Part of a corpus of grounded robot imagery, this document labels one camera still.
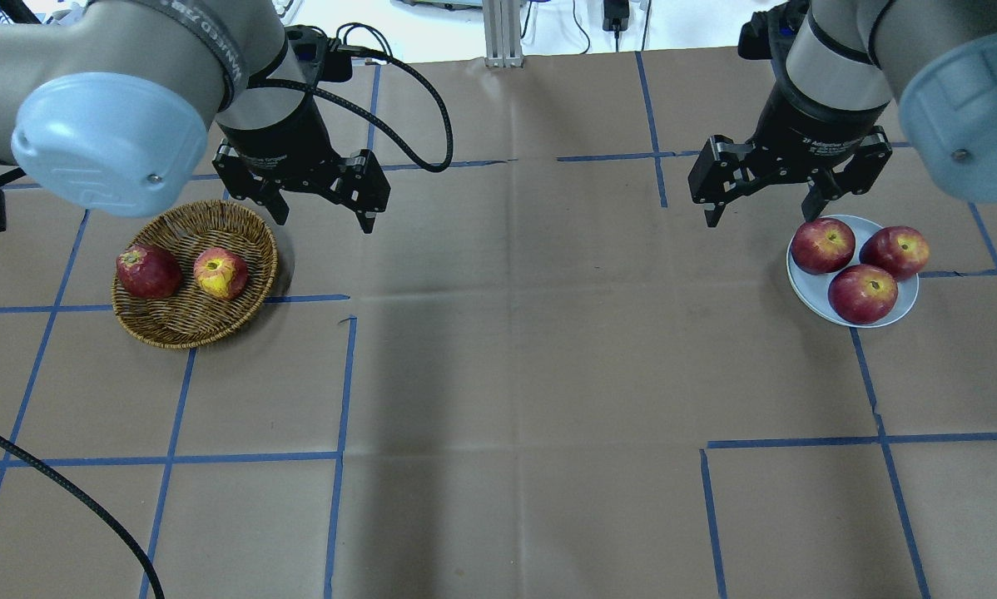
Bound red yellow apple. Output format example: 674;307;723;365
193;247;249;300

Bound aluminium frame post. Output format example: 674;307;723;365
482;0;524;68

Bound light blue plate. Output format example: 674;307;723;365
786;215;930;329

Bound red apple plate left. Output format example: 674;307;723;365
789;217;856;275

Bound black power adapter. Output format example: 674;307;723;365
602;0;631;37

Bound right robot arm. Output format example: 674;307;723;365
688;1;997;227

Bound red apple plate front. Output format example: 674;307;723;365
828;263;899;325

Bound dark red apple in basket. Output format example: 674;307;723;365
116;244;183;299

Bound black foreground cable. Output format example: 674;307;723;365
0;413;166;599

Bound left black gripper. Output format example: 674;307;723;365
212;83;389;235

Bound red apple plate right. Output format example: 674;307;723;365
857;226;931;281

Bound red apple plate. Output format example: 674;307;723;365
857;226;931;281
828;263;899;325
789;217;856;275

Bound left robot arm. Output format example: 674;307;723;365
0;1;389;234

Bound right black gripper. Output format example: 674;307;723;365
688;80;893;228

